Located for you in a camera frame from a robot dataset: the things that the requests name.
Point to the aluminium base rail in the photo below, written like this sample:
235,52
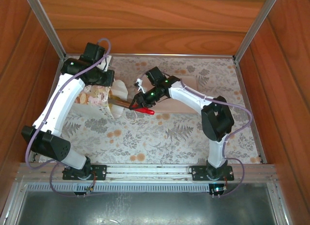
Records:
145,171

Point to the long aluminium table edge rail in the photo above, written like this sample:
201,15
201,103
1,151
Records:
150,55

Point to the small left controller board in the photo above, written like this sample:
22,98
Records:
88,189

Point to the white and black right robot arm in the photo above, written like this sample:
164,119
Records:
191,96

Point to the aluminium frame post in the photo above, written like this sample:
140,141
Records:
256,23
43,23

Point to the small right controller board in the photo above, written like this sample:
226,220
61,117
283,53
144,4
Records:
216,189

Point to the floral print tablecloth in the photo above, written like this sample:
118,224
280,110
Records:
150,137

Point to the small controller board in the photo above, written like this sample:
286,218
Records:
216,189
88,189

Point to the aluminium side rail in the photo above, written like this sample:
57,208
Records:
57,75
243,89

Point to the grey metal sheet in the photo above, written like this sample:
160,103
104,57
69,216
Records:
145,208

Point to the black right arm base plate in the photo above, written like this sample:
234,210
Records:
197,172

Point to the animal print paper bag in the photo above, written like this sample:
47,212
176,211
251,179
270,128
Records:
94,96

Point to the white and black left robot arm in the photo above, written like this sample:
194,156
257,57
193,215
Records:
60,106

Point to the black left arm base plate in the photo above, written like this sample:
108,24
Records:
99,172

